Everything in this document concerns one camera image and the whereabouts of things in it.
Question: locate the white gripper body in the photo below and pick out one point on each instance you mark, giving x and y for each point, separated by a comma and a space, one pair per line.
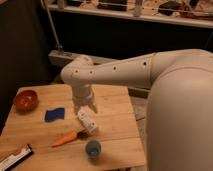
82, 95

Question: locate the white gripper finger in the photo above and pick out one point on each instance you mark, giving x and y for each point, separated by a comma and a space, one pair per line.
76, 109
93, 107

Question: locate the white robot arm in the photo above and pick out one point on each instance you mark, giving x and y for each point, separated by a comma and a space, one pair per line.
179, 105

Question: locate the blue cloth piece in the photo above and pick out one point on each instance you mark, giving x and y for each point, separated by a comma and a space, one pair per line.
52, 115

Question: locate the orange toy carrot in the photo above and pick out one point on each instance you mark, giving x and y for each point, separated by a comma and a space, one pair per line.
73, 135

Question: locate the blue ball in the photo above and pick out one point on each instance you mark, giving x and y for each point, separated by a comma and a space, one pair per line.
93, 148

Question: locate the orange bowl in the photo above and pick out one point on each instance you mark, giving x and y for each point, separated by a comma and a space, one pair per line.
26, 100

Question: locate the black snack packet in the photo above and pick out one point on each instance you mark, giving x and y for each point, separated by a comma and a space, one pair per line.
15, 158

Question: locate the metal support pole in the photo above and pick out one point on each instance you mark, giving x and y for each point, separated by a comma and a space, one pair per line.
58, 45

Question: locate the metal shelf rail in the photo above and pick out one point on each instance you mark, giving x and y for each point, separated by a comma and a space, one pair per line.
194, 13

